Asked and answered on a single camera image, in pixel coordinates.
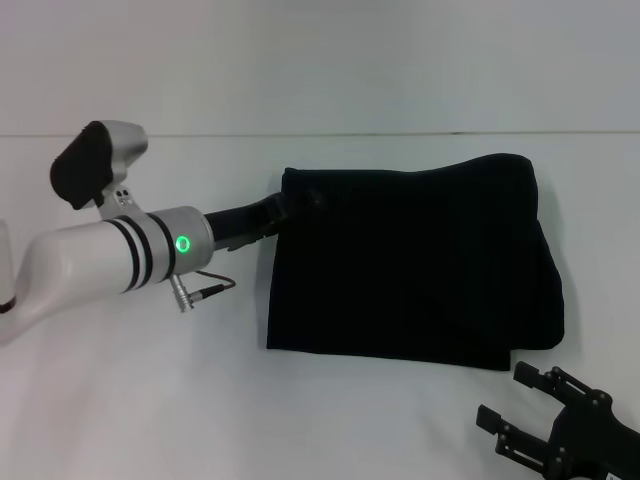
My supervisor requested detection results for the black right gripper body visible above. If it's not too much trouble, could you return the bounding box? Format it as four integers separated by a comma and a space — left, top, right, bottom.
541, 388, 640, 480

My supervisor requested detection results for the black shirt with FREE print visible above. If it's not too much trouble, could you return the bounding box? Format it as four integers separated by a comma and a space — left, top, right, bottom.
264, 152, 567, 373

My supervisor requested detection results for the silver cable plug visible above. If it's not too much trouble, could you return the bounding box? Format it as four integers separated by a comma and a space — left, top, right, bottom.
168, 274, 227, 315

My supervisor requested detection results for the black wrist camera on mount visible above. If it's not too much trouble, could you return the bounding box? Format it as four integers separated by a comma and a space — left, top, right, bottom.
48, 119, 150, 221

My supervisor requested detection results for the thin cable with brown sleeve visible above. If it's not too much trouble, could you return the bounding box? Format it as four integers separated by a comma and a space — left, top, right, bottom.
193, 268, 242, 292

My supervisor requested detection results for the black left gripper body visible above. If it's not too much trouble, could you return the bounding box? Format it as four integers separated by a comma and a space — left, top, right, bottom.
203, 195, 282, 253

